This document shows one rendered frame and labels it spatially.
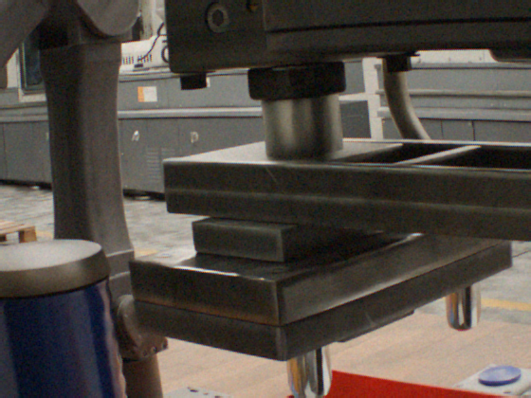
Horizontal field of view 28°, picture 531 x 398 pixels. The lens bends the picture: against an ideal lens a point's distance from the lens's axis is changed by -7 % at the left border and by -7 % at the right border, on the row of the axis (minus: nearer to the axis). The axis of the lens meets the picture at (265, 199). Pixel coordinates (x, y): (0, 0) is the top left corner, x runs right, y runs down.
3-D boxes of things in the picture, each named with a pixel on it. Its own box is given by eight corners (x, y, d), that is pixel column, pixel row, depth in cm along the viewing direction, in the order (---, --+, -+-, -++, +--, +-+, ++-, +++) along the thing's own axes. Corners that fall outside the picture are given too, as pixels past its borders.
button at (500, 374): (494, 381, 95) (494, 361, 95) (528, 386, 92) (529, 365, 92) (469, 395, 92) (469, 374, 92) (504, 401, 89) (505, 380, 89)
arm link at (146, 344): (119, 301, 90) (165, 286, 94) (52, 291, 95) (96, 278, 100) (130, 372, 91) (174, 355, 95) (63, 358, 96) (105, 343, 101)
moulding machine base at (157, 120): (-51, 182, 1164) (-59, 97, 1149) (22, 167, 1228) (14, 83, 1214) (273, 215, 747) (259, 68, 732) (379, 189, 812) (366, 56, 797)
